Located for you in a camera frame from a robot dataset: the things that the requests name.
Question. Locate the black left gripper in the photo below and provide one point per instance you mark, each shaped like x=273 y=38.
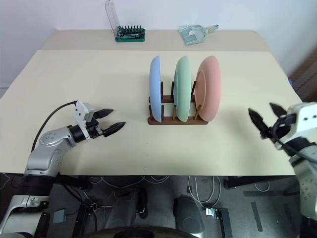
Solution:
x=93 y=129

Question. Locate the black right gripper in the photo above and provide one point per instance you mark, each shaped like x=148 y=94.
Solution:
x=281 y=130

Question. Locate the light blue plate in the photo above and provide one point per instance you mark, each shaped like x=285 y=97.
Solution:
x=154 y=94

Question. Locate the brown wooden plate rack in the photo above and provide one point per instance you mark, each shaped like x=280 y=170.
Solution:
x=169 y=121

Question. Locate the pink red plate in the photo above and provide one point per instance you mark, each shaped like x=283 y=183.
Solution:
x=210 y=86

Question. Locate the light green plate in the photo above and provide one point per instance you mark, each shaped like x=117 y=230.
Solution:
x=183 y=94

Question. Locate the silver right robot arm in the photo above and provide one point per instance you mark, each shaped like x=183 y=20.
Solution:
x=308 y=183

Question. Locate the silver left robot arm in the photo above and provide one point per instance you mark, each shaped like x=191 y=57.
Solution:
x=47 y=153

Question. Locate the cream table mat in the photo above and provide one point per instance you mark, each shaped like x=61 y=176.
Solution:
x=99 y=153

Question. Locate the small blue plastic object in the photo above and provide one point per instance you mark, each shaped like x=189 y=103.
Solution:
x=290 y=81

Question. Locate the green screwdriver bit set case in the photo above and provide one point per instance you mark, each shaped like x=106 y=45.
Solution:
x=131 y=37

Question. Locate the black table leg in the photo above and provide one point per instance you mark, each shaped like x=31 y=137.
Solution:
x=80 y=218
x=224 y=223

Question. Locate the grey foot pedal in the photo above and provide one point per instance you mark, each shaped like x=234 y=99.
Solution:
x=60 y=216

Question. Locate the green dustpan in plastic bag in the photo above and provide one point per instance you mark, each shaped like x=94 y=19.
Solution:
x=193 y=34

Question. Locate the black curved rim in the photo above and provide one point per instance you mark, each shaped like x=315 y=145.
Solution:
x=138 y=233

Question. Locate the dark grey rounded shell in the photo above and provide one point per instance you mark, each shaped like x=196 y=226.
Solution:
x=188 y=213

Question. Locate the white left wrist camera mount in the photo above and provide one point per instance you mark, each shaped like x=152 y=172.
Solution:
x=80 y=111

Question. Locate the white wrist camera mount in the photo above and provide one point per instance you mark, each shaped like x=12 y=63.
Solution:
x=307 y=116
x=80 y=111

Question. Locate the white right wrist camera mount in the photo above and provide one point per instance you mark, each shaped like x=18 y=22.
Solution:
x=307 y=116

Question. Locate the silver metal bracket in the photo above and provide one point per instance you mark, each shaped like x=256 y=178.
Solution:
x=210 y=212

